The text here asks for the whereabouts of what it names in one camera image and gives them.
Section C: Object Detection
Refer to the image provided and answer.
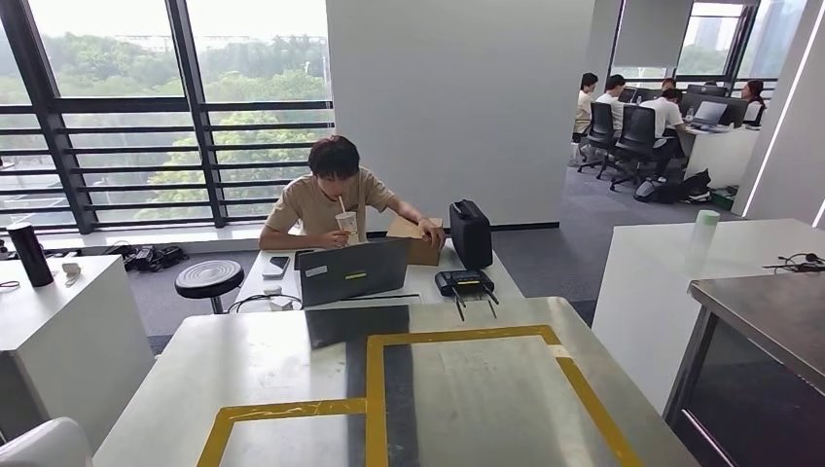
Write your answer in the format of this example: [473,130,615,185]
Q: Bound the black round stool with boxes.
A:
[173,259,246,316]

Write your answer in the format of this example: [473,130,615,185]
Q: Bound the white charger with cable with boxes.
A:
[225,291,305,316]

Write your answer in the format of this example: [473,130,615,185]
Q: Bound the dark grey laptop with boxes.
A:
[294,236,413,309]

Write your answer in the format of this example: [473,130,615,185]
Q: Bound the open laptop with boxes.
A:
[689,100,731,131]

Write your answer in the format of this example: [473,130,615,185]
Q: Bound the green box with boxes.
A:
[709,186,740,211]

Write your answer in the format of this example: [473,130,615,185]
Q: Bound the black tumbler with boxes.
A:
[5,221,55,289]

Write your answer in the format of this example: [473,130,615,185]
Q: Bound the black gear pile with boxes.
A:
[101,240,191,273]

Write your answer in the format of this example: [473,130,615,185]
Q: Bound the white office desk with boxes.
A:
[681,124,763,193]

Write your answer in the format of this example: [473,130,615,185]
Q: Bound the black office chair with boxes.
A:
[576,100,618,180]
[607,104,660,193]

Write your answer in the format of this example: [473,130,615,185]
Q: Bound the black router with antennas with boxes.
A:
[434,269,501,322]

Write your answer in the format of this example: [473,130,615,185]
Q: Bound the cardboard box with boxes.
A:
[385,215,446,269]

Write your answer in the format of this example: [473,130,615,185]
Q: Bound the black headset with cable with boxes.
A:
[763,251,825,274]

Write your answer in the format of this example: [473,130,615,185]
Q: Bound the black window frame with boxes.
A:
[0,0,338,237]

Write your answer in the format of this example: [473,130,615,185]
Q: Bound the steel workbench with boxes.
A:
[91,296,700,467]

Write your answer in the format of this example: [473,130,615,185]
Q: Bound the steel table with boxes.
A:
[662,272,825,467]

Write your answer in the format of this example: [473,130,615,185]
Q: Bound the smartphone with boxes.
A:
[261,255,292,280]

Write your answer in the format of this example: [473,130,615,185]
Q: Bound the paper cup with straw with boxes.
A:
[334,196,360,246]

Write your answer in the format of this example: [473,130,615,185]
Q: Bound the black bags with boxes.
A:
[633,168,714,206]

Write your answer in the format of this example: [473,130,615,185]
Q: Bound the bottle with green cap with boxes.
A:
[685,209,722,267]

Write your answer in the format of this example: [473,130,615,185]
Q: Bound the yellow tape frame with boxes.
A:
[196,324,646,467]

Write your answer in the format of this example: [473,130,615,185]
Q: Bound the black carry case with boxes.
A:
[448,198,494,271]

